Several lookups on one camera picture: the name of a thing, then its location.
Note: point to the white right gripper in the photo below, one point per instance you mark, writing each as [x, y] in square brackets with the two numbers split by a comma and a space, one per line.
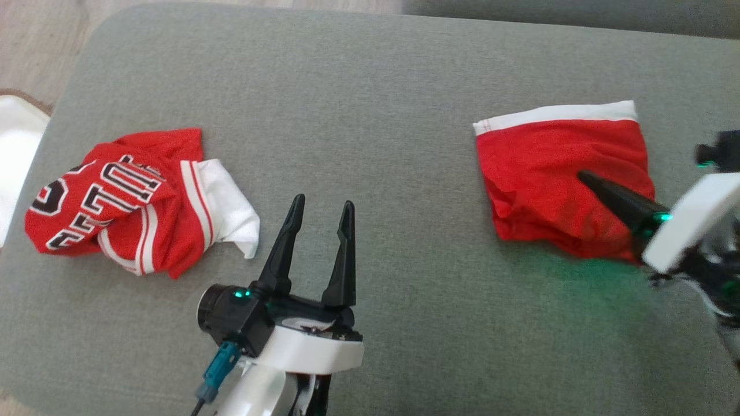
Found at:
[694, 214]

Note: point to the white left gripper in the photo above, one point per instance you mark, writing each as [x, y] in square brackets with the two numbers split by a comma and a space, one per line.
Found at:
[312, 352]

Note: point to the red jersey with lettering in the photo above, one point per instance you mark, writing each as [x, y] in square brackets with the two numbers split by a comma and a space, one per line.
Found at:
[167, 231]

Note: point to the white laundry basket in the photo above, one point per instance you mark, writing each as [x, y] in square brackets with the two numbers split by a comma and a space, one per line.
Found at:
[17, 156]

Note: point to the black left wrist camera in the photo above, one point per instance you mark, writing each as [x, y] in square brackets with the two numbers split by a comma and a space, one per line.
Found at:
[231, 318]

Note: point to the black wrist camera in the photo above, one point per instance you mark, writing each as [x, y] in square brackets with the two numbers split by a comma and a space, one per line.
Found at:
[722, 150]
[231, 318]

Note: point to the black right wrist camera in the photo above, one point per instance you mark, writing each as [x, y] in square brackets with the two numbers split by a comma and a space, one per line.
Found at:
[722, 150]

